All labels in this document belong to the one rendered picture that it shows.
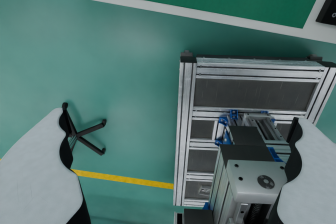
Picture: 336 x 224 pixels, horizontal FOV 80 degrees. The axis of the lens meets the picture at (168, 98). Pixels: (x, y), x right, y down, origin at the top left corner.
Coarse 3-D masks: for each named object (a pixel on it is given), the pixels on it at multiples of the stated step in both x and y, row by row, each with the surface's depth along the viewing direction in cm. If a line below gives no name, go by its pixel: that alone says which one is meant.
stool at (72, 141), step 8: (64, 104) 147; (104, 120) 153; (72, 128) 154; (88, 128) 154; (96, 128) 153; (72, 136) 155; (80, 136) 160; (72, 144) 150; (88, 144) 162; (96, 152) 166; (104, 152) 171
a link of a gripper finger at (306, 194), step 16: (304, 128) 10; (304, 144) 9; (320, 144) 9; (288, 160) 9; (304, 160) 8; (320, 160) 8; (288, 176) 9; (304, 176) 7; (320, 176) 7; (288, 192) 7; (304, 192) 7; (320, 192) 7; (272, 208) 7; (288, 208) 6; (304, 208) 6; (320, 208) 6
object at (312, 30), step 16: (96, 0) 47; (112, 0) 47; (128, 0) 46; (144, 0) 46; (320, 0) 45; (192, 16) 48; (208, 16) 47; (224, 16) 47; (288, 32) 48; (304, 32) 48; (320, 32) 48
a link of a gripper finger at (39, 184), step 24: (48, 120) 10; (24, 144) 8; (48, 144) 8; (0, 168) 7; (24, 168) 7; (48, 168) 7; (0, 192) 6; (24, 192) 6; (48, 192) 6; (72, 192) 6; (0, 216) 6; (24, 216) 6; (48, 216) 6; (72, 216) 6
